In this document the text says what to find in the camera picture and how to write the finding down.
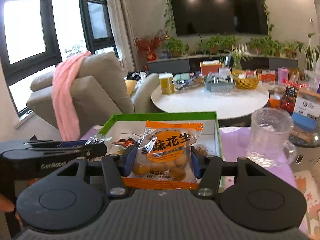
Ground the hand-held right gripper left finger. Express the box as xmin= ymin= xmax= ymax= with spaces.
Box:
xmin=56 ymin=145 xmax=138 ymax=198

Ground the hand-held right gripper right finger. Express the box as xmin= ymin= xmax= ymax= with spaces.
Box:
xmin=191 ymin=147 xmax=273 ymax=200

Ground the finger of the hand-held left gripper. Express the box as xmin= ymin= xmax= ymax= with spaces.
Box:
xmin=24 ymin=140 xmax=87 ymax=149

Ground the orange peanut packet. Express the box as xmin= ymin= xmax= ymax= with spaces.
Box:
xmin=122 ymin=120 xmax=204 ymax=190

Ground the green cardboard box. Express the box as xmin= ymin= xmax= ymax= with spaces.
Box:
xmin=98 ymin=111 xmax=223 ymax=161

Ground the person's left hand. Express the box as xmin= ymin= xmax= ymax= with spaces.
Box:
xmin=0 ymin=195 xmax=15 ymax=212

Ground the brown snack packet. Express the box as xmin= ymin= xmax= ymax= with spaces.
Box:
xmin=192 ymin=144 xmax=208 ymax=157

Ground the small red black snack packet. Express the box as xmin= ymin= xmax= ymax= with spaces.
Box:
xmin=111 ymin=137 xmax=141 ymax=147

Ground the purple floral tablecloth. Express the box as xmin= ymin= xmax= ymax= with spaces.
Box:
xmin=80 ymin=126 xmax=307 ymax=233

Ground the pink towel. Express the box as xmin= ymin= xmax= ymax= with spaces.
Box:
xmin=52 ymin=50 xmax=92 ymax=142

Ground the grey armchair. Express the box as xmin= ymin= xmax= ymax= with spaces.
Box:
xmin=26 ymin=52 xmax=161 ymax=131

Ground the round white coffee table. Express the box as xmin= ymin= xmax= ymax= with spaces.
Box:
xmin=150 ymin=79 xmax=270 ymax=120

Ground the yellow cushion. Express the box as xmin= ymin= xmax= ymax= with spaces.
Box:
xmin=124 ymin=79 xmax=138 ymax=96

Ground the clear glass mug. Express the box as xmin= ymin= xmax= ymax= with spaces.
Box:
xmin=246 ymin=107 xmax=297 ymax=168

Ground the blue plastic basket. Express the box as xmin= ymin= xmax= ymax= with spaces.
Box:
xmin=203 ymin=76 xmax=236 ymax=92

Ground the pile of assorted packets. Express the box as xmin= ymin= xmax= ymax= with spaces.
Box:
xmin=173 ymin=72 xmax=206 ymax=91

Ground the yellow can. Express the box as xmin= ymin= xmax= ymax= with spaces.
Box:
xmin=158 ymin=72 xmax=175 ymax=95

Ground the yellow wicker basket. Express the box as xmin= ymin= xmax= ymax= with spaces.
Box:
xmin=233 ymin=76 xmax=261 ymax=90

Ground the orange tissue box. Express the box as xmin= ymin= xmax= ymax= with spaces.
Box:
xmin=200 ymin=61 xmax=223 ymax=76

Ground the grey television cabinet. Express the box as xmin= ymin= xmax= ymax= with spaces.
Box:
xmin=146 ymin=56 xmax=299 ymax=77

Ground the red snack bag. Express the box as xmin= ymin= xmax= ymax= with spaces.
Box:
xmin=278 ymin=86 xmax=300 ymax=115

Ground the black framed window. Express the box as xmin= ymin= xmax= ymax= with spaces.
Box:
xmin=0 ymin=0 xmax=120 ymax=117

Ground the grass plant in vase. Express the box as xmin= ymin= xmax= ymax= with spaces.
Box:
xmin=228 ymin=43 xmax=251 ymax=71

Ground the red flower plant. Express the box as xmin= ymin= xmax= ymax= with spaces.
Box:
xmin=133 ymin=29 xmax=167 ymax=61

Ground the green potted plant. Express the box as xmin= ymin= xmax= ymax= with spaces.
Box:
xmin=248 ymin=36 xmax=298 ymax=58
xmin=164 ymin=36 xmax=190 ymax=58
xmin=197 ymin=35 xmax=238 ymax=56

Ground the blue white cardboard box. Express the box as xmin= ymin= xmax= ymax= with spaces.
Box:
xmin=291 ymin=87 xmax=320 ymax=131

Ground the lilac carton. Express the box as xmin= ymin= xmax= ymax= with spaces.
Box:
xmin=277 ymin=67 xmax=291 ymax=82

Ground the white curtain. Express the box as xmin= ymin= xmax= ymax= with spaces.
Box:
xmin=103 ymin=0 xmax=141 ymax=73

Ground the tall leafy potted plant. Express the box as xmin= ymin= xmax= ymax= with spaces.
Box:
xmin=296 ymin=32 xmax=320 ymax=72

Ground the wall mounted television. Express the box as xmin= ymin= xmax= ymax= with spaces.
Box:
xmin=168 ymin=0 xmax=269 ymax=37

